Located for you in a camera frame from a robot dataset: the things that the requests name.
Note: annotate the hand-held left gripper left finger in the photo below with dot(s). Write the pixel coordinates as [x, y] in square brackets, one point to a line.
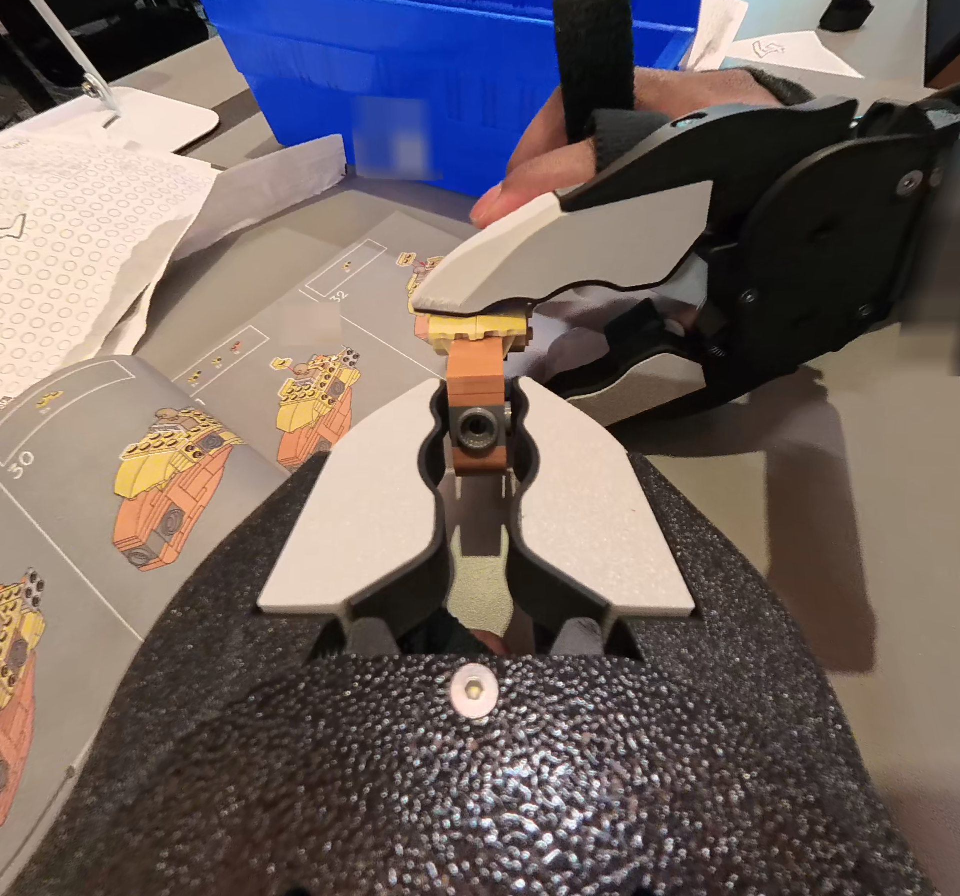
[352, 529]

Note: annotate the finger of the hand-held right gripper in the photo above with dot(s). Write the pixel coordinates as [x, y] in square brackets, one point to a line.
[645, 386]
[570, 251]

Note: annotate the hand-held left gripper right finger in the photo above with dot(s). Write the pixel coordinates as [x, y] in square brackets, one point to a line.
[600, 529]

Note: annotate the tan and brown brick model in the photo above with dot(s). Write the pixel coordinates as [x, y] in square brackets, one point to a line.
[476, 379]

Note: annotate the grey instruction booklet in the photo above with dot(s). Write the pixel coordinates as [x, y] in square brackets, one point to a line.
[247, 356]

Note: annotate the blue storage bin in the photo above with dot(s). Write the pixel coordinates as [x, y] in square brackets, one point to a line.
[450, 49]

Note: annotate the person's right forearm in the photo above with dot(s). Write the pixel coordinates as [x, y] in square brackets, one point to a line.
[787, 86]

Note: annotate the grey desk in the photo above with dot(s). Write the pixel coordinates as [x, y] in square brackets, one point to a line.
[862, 536]

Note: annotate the person's right hand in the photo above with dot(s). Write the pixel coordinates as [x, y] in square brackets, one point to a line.
[540, 161]

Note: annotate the small black object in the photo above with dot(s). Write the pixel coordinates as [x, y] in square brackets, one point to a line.
[846, 13]

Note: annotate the white panel stand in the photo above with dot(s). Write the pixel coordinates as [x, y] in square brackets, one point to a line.
[150, 116]

